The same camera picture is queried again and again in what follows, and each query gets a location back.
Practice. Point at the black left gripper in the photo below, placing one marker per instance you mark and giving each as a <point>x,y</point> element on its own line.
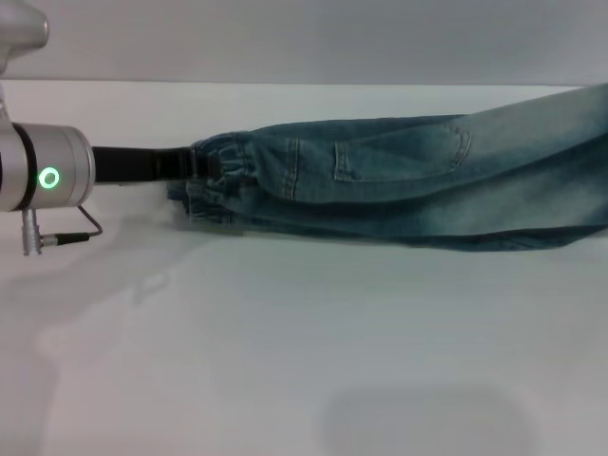
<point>138,164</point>

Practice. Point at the blue denim shorts with embroidery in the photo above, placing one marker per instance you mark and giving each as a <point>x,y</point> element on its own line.
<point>404,190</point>

